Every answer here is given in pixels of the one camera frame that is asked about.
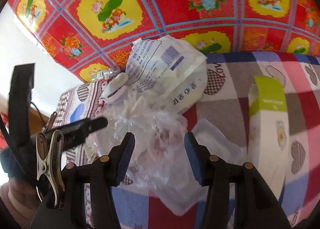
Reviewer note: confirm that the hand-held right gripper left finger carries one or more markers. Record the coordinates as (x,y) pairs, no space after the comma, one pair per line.
(126,159)

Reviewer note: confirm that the metal spring clip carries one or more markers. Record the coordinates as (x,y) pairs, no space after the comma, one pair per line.
(48,166)
(51,120)

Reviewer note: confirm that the person's left hand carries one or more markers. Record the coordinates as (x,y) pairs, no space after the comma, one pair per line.
(15,201)

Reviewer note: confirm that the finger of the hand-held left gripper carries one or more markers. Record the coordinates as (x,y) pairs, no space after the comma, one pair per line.
(95,124)

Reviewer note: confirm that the white printed plastic bag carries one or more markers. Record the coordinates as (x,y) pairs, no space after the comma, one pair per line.
(170,74)

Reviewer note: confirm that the clear plastic bottle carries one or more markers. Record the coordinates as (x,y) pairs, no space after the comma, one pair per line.
(100,75)

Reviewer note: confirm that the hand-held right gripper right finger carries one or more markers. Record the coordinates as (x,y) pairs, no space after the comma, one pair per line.
(193,159)

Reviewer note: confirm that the checkered heart bed sheet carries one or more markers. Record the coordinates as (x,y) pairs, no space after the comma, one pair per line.
(225,119)

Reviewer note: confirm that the white and green box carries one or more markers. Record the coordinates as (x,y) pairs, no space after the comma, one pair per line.
(267,131)

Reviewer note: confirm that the clear plastic bag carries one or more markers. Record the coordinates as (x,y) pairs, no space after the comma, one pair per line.
(155,144)

